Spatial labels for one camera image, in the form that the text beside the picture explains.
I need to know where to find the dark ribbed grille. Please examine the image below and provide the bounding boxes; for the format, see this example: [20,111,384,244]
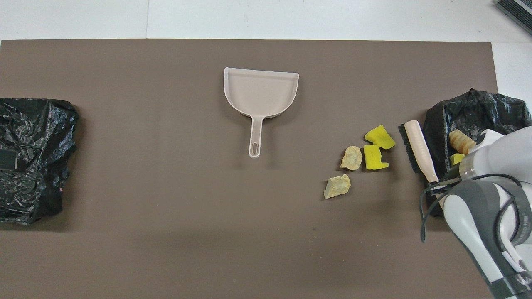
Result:
[496,0,532,36]

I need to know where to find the beige brush black bristles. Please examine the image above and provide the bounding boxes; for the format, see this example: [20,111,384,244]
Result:
[398,120,440,184]

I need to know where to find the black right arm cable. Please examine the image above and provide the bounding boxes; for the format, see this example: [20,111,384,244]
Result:
[420,174,522,245]

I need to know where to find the striped croissant bread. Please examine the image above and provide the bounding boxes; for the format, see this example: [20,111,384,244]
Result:
[449,129,477,155]

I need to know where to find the pale yellow foam chunk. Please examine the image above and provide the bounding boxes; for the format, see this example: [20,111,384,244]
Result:
[340,145,363,171]
[324,174,352,199]

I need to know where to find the yellow sponge piece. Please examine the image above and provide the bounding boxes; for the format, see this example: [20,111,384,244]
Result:
[363,144,389,171]
[365,125,396,150]

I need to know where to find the beige plastic dustpan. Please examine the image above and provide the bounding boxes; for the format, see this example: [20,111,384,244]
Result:
[223,67,300,159]

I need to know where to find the black bag lined bin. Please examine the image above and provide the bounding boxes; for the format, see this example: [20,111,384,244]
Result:
[0,98,79,225]
[420,88,532,217]

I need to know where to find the brown table mat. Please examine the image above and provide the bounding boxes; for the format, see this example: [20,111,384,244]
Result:
[0,39,521,299]

